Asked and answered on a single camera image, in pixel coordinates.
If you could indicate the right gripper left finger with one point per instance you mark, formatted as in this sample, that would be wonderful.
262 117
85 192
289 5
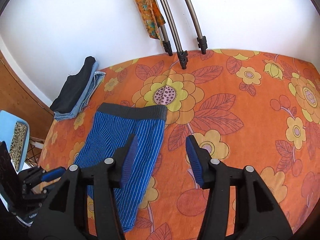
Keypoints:
63 214

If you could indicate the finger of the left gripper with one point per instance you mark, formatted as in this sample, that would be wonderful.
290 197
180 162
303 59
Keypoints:
53 174

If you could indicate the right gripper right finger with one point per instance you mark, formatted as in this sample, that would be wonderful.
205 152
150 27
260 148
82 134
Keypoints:
257 213

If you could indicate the blue striped boxer shorts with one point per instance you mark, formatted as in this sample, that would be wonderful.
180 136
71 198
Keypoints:
111 128

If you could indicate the leopard print pouch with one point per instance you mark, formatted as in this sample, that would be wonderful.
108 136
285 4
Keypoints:
17 144

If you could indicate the light blue chair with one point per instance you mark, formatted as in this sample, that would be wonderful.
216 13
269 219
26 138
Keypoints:
8 122

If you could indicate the black folded garment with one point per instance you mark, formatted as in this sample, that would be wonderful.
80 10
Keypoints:
73 88

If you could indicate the wooden door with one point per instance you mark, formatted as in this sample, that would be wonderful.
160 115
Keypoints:
18 99

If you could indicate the light blue folded jeans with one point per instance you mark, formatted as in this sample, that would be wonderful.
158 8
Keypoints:
94 81

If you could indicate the orange floral bed sheet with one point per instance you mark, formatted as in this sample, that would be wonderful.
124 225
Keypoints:
243 107

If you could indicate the orange patterned scarf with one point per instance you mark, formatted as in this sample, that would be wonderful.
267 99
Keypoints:
151 17

